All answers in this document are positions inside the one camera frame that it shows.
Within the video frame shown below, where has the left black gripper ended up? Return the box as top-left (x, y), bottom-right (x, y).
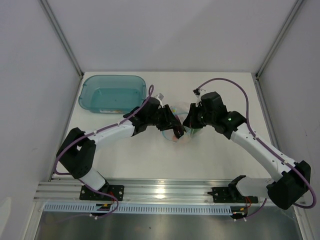
top-left (147, 105), bottom-right (181, 132)

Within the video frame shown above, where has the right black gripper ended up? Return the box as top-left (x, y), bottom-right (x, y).
top-left (182, 103), bottom-right (215, 129)

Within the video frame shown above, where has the pink egg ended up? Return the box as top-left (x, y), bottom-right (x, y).
top-left (172, 135), bottom-right (185, 143)

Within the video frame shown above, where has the clear zip top bag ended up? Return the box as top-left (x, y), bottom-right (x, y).
top-left (161, 101), bottom-right (202, 145)

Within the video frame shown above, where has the green bell pepper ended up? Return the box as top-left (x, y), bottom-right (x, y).
top-left (188, 128), bottom-right (201, 136)

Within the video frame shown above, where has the purple eggplant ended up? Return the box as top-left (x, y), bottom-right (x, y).
top-left (174, 115), bottom-right (181, 125)

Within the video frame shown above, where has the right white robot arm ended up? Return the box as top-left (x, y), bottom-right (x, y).
top-left (183, 89), bottom-right (311, 210)

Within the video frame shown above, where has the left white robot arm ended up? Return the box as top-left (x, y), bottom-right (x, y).
top-left (56, 97), bottom-right (185, 200)

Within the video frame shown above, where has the teal plastic bin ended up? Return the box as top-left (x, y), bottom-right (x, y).
top-left (78, 74), bottom-right (147, 114)

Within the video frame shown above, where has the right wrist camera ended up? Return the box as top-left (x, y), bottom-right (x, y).
top-left (193, 88), bottom-right (201, 97)

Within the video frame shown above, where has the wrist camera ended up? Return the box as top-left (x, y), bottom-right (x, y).
top-left (155, 93), bottom-right (164, 101)
top-left (193, 88), bottom-right (201, 97)

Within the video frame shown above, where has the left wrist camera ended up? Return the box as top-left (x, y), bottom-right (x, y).
top-left (155, 93), bottom-right (164, 101)

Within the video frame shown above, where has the aluminium mounting rail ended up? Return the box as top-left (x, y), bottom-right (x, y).
top-left (33, 177), bottom-right (230, 205)

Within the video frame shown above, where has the slotted white cable duct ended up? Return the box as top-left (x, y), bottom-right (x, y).
top-left (43, 202), bottom-right (233, 216)

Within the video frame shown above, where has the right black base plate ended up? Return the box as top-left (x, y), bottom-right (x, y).
top-left (207, 187), bottom-right (259, 204)

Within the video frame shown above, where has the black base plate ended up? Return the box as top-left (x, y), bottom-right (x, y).
top-left (207, 187), bottom-right (259, 204)
top-left (79, 184), bottom-right (125, 202)

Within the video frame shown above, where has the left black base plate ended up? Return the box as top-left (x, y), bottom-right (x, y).
top-left (79, 184), bottom-right (125, 202)

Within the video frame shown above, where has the right aluminium frame post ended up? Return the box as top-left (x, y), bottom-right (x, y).
top-left (254, 0), bottom-right (307, 77)

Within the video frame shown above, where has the aluminium frame post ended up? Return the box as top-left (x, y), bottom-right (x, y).
top-left (254, 0), bottom-right (307, 77)
top-left (37, 0), bottom-right (85, 77)

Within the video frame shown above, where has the left aluminium frame post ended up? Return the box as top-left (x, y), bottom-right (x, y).
top-left (37, 0), bottom-right (85, 77)

